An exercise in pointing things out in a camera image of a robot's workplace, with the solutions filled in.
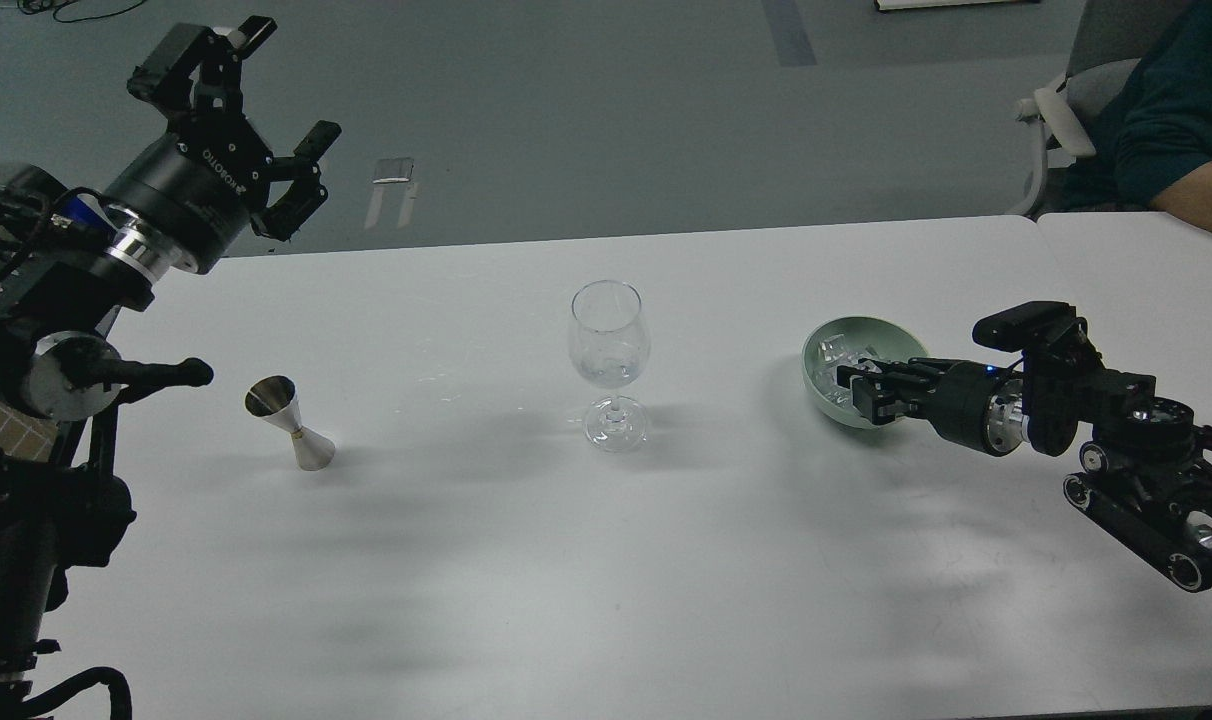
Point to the grey white office chair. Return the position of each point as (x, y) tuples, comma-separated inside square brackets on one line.
[(1110, 40)]

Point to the checkered beige cloth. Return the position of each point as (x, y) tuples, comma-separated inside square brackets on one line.
[(11, 430)]

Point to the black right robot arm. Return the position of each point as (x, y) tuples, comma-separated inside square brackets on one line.
[(1145, 476)]

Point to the steel cocktail jigger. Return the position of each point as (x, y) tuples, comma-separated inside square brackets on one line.
[(275, 400)]

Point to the green bowl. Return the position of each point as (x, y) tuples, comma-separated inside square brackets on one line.
[(894, 343)]

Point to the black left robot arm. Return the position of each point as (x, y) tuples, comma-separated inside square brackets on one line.
[(71, 259)]

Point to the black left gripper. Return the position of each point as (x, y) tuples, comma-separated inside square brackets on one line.
[(201, 187)]

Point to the person in teal sweater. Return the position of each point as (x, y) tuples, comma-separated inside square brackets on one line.
[(1154, 139)]

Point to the clear ice cubes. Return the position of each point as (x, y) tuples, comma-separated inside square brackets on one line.
[(835, 351)]

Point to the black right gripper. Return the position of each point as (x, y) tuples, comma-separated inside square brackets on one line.
[(974, 405)]

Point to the metal floor plate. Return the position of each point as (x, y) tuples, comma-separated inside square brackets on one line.
[(393, 171)]

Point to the clear wine glass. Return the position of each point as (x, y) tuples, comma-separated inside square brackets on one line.
[(609, 344)]

